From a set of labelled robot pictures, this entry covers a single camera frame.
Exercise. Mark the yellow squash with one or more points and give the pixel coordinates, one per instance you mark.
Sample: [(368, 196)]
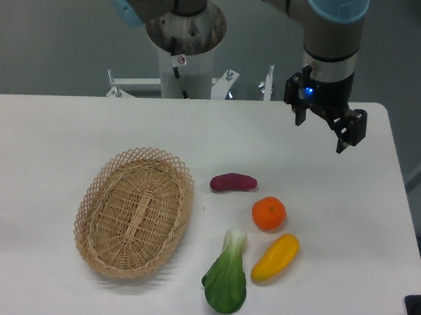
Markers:
[(276, 258)]

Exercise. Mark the white metal base frame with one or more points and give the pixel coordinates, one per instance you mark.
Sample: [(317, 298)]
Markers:
[(221, 87)]

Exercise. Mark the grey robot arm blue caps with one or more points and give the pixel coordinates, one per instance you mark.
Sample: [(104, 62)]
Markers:
[(332, 28)]

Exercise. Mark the green bok choy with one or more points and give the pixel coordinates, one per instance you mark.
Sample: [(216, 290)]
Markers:
[(225, 281)]

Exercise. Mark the purple sweet potato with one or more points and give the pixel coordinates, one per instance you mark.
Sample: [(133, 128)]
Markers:
[(232, 182)]

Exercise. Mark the orange tangerine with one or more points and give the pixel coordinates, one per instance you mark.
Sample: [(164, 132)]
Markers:
[(268, 213)]

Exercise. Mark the woven wicker basket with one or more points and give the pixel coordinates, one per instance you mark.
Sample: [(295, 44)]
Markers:
[(135, 213)]

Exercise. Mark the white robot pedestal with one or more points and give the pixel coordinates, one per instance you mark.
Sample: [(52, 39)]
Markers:
[(186, 47)]

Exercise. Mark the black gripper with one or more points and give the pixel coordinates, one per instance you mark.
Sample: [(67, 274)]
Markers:
[(328, 100)]

